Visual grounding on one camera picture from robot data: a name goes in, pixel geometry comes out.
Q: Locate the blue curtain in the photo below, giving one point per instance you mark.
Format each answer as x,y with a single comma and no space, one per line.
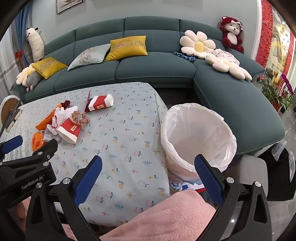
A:
23,27

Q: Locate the long white plush toy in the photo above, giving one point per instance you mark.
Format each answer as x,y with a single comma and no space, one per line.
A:
35,46

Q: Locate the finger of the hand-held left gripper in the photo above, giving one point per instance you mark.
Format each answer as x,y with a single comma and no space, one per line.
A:
12,143
46,150

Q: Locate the dark bag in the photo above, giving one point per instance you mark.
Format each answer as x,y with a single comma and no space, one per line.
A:
282,166

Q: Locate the wooden chair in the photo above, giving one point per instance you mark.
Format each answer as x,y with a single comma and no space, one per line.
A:
10,106

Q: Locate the purple orchid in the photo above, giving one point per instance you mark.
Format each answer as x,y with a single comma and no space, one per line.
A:
288,85

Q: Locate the grey stool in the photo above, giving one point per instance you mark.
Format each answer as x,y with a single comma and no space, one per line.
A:
254,171

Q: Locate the brown dotted scrunchie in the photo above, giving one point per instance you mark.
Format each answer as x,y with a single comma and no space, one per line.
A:
79,118

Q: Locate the red bear plush toy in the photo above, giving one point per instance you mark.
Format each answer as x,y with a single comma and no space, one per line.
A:
231,24

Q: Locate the pink fleece cloth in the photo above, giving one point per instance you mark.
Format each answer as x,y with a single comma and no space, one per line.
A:
161,217

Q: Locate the yellow embroidered cushion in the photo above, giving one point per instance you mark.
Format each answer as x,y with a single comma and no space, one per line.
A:
127,47
48,67

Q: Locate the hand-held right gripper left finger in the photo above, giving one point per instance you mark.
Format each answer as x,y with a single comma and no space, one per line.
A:
89,180

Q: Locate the framed wall picture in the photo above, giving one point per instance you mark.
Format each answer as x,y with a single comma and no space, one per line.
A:
68,5

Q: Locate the potted green plant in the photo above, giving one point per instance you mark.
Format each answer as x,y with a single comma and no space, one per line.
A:
272,92

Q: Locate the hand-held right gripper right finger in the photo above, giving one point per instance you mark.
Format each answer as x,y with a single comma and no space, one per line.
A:
208,180

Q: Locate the white knit glove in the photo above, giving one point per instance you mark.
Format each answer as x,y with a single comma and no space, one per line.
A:
62,114

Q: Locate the light blue embroidered cushion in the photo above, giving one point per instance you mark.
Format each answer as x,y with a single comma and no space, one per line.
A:
89,56

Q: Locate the grey plush toy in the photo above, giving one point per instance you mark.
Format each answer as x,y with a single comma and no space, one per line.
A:
33,80

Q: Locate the blue white patterned cloth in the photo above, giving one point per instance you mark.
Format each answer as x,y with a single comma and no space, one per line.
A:
178,184

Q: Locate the red curtain tie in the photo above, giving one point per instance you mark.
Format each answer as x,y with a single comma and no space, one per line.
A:
19,55

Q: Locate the floral tablecloth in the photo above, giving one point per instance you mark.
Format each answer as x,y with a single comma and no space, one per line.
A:
120,139

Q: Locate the white glove with red trim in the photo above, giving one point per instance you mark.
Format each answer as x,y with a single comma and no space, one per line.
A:
51,129

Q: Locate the orange packet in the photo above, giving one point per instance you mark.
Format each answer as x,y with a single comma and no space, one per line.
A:
45,119
38,142

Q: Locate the blue patterned scrunchie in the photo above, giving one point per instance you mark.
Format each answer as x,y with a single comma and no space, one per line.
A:
185,56

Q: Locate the red fringed wall decoration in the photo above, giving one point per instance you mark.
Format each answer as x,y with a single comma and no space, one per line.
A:
266,34

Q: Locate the red card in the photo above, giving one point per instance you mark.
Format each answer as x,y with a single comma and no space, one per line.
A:
88,102

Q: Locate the teal corner sofa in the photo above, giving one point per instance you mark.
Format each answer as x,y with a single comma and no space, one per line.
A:
161,67

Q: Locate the dark red scrunchie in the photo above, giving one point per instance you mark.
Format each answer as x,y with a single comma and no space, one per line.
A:
66,103

